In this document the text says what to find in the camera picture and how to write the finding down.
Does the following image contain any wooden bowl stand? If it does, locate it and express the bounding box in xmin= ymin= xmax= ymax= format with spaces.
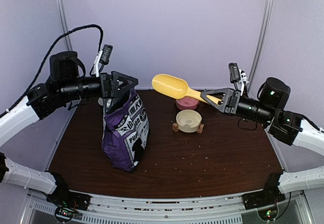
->
xmin=172 ymin=123 xmax=205 ymax=133

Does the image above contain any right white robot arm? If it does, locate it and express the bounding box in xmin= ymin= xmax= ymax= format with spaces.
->
xmin=151 ymin=74 xmax=323 ymax=205

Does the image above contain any front aluminium frame rail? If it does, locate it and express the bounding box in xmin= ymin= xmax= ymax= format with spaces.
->
xmin=25 ymin=180 xmax=304 ymax=224

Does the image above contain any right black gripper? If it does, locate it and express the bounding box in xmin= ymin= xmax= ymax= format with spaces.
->
xmin=200 ymin=88 xmax=275 ymax=126

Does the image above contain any left aluminium corner post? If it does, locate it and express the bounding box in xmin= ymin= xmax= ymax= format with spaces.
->
xmin=52 ymin=0 xmax=73 ymax=52

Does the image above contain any right aluminium corner post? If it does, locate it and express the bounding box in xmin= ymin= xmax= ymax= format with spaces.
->
xmin=247 ymin=0 xmax=274 ymax=93

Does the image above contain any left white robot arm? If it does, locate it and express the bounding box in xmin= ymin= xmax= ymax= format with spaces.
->
xmin=1 ymin=51 xmax=138 ymax=206

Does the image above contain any purple pet food bag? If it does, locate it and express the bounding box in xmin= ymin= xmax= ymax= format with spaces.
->
xmin=102 ymin=89 xmax=150 ymax=172

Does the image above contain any left black braided cable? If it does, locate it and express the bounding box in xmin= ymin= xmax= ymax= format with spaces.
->
xmin=5 ymin=24 xmax=104 ymax=110

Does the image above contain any pink cat-ear pet bowl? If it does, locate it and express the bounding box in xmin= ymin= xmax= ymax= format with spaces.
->
xmin=176 ymin=97 xmax=199 ymax=110

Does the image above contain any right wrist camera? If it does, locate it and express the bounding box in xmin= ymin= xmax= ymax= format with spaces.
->
xmin=228 ymin=62 xmax=249 ymax=95

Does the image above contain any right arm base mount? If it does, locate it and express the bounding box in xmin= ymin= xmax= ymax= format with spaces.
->
xmin=242 ymin=191 xmax=286 ymax=222

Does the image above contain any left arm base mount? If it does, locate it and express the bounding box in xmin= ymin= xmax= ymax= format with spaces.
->
xmin=46 ymin=192 xmax=91 ymax=223

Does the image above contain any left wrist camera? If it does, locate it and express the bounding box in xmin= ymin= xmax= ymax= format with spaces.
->
xmin=90 ymin=44 xmax=113 ymax=77

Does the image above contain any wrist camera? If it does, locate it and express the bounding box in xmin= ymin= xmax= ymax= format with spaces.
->
xmin=90 ymin=44 xmax=113 ymax=77
xmin=228 ymin=62 xmax=249 ymax=95

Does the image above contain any yellow plastic food scoop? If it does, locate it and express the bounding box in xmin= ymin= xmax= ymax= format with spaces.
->
xmin=151 ymin=73 xmax=211 ymax=104

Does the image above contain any cream cat-ear pet bowl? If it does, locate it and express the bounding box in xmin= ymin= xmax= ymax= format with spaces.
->
xmin=176 ymin=109 xmax=202 ymax=127

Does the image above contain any aluminium corner post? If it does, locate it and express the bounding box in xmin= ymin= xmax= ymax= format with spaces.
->
xmin=247 ymin=0 xmax=274 ymax=93
xmin=52 ymin=0 xmax=73 ymax=52

